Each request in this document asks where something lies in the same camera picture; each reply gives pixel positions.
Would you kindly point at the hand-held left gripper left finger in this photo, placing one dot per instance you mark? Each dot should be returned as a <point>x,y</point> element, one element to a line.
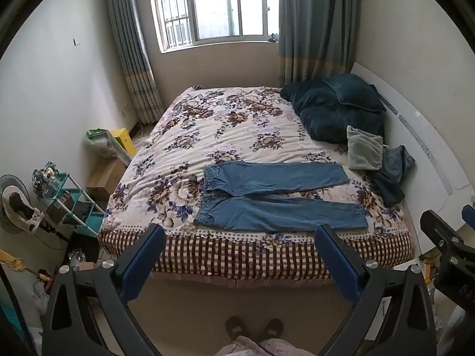
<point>143,263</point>

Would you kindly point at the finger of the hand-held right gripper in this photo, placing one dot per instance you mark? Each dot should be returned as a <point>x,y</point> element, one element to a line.
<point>468,214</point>
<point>439,230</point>

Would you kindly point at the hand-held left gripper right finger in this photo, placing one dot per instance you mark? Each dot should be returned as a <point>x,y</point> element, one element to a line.
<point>338,263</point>

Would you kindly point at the blue denim pants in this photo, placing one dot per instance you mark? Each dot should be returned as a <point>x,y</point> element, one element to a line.
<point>274,200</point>

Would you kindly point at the dark blue crumpled garment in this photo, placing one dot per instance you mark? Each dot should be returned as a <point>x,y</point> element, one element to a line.
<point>391,178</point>

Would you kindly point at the white bed headboard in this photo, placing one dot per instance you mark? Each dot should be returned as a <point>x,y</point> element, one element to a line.
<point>426,148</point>

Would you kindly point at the teal storage rack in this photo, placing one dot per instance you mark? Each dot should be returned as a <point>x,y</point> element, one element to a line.
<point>76,204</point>

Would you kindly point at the brown cardboard box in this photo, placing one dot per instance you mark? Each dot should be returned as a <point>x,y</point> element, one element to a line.
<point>105,178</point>

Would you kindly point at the dark slipper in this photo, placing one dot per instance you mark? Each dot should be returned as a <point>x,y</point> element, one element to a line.
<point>236,328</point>
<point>272,329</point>

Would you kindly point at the white plastic bag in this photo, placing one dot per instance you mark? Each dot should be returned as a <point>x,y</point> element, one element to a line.
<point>40,296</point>

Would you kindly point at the grey folded cloth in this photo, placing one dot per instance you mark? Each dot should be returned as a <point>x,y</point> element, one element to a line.
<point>363,150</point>

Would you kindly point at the yellow box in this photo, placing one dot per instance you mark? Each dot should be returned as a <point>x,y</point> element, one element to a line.
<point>124,141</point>

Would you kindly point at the green and clear plastic bag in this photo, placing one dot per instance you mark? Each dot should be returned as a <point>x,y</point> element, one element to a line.
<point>104,144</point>

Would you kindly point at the white cloth on fan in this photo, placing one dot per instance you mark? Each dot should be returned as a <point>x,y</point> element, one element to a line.
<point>22,209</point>

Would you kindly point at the dark teal plush blanket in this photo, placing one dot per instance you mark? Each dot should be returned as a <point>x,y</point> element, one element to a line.
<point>326,118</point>

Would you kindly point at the floral bed quilt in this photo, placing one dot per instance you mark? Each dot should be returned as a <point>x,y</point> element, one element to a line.
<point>222,133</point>

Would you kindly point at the standing fan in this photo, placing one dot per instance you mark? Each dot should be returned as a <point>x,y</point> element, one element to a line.
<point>9,189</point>

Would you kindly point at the dark teal pillow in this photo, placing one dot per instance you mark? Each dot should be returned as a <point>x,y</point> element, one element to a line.
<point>354,91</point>

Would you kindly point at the grey-blue striped curtain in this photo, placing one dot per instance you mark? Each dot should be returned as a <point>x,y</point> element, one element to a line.
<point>130,44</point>
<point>315,26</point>

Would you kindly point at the small item on windowsill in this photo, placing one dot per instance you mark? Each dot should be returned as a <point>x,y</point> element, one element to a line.
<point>274,38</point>

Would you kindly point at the window with metal bars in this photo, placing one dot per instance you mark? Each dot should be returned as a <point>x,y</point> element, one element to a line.
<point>215,5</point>

